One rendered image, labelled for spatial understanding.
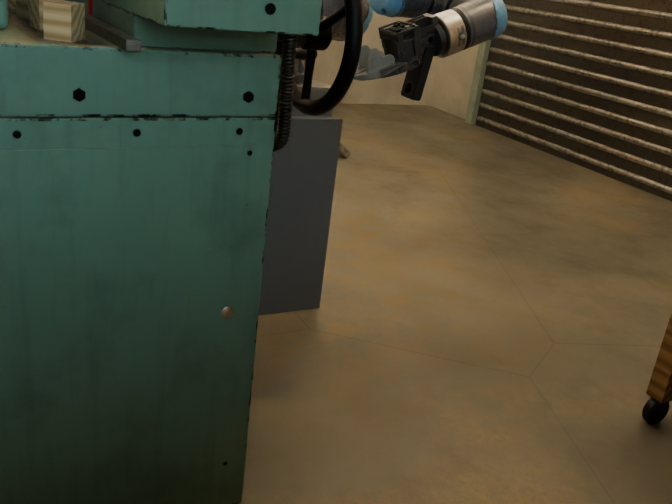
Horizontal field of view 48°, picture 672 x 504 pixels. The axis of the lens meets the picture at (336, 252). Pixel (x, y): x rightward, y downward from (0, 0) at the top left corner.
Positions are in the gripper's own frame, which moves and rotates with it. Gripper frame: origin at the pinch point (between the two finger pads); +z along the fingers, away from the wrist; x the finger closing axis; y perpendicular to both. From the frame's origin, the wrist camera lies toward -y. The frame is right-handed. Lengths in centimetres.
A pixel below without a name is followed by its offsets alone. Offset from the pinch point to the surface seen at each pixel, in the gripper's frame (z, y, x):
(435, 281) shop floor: -38, -92, -40
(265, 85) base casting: 31.7, 16.7, 30.3
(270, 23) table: 33, 28, 40
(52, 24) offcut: 56, 33, 27
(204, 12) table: 41, 31, 40
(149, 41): 45, 27, 28
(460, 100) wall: -227, -155, -273
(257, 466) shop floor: 50, -58, 23
